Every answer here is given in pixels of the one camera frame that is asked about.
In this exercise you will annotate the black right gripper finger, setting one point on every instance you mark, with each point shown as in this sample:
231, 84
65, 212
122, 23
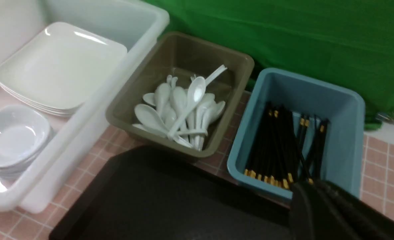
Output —
324, 211

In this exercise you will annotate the white ceramic soup spoon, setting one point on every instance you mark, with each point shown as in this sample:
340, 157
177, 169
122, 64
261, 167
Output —
195, 94

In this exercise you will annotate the blue plastic bin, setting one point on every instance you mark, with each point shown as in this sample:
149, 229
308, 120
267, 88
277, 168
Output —
345, 110

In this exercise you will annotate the bundle of black chopsticks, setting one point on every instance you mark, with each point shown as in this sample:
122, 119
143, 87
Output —
287, 150

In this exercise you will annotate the pile of white spoons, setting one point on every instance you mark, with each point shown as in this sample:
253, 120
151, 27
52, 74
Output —
161, 109

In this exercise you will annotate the green cloth backdrop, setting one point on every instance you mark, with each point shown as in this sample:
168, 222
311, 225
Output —
349, 43

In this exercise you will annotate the olive green plastic bin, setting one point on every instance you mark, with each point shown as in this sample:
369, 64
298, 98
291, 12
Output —
183, 55

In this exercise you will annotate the black serving tray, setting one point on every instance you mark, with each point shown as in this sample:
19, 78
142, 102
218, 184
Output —
151, 194

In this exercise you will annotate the stack of white square plates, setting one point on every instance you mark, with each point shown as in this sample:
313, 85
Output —
60, 68

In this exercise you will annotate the stack of small white bowls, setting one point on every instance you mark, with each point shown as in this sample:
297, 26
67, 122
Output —
24, 133

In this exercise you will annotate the large white plastic tub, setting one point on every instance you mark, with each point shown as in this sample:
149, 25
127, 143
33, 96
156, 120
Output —
133, 23

